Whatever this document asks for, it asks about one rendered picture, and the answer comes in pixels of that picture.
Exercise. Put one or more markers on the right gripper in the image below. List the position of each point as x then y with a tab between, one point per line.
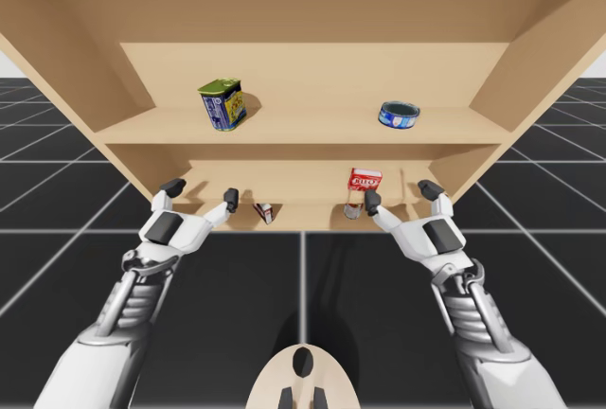
426	238

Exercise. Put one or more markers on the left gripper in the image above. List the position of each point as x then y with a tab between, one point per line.
182	234

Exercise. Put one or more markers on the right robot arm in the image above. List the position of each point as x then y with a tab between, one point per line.
487	328

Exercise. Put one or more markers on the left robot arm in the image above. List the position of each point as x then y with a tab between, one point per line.
118	324

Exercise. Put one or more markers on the red and white can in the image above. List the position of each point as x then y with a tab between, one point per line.
352	210

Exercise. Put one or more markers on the blue flat can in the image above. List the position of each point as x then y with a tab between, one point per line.
398	115

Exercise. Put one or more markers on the green and blue rectangular can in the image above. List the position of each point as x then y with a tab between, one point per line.
223	106

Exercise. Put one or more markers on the red and white carton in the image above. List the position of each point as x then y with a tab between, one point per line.
265	212

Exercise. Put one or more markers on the pale wooden shelf unit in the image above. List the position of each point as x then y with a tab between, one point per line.
312	16

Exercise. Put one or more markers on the tan robot part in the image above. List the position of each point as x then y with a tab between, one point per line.
303	385

